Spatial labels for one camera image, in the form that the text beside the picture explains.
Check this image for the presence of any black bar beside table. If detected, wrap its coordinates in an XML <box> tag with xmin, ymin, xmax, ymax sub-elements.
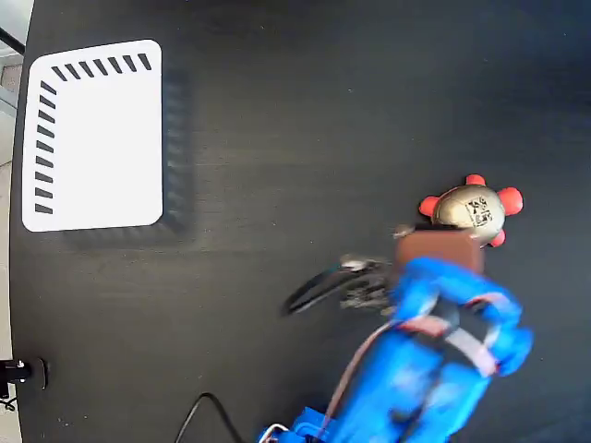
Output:
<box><xmin>0</xmin><ymin>26</ymin><xmax>27</xmax><ymax>55</ymax></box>

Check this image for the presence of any black camera cable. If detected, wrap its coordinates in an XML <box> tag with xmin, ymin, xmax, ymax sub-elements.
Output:
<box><xmin>174</xmin><ymin>257</ymin><xmax>370</xmax><ymax>443</ymax></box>

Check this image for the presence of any black table clamp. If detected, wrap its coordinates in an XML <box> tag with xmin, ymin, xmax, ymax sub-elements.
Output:
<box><xmin>0</xmin><ymin>357</ymin><xmax>51</xmax><ymax>401</ymax></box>

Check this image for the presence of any red turtle toy gold shell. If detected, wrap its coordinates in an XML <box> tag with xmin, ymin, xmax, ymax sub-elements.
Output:
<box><xmin>418</xmin><ymin>174</ymin><xmax>525</xmax><ymax>249</ymax></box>

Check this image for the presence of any bare camera circuit board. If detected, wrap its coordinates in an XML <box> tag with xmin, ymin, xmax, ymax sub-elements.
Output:
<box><xmin>339</xmin><ymin>252</ymin><xmax>398</xmax><ymax>317</ymax></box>

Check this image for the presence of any thin arm servo wire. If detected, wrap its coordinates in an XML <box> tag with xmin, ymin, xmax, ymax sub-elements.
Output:
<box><xmin>322</xmin><ymin>317</ymin><xmax>501</xmax><ymax>430</ymax></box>

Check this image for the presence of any white slotted tray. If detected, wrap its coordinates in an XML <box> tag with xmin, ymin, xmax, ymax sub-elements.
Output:
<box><xmin>21</xmin><ymin>39</ymin><xmax>164</xmax><ymax>233</ymax></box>

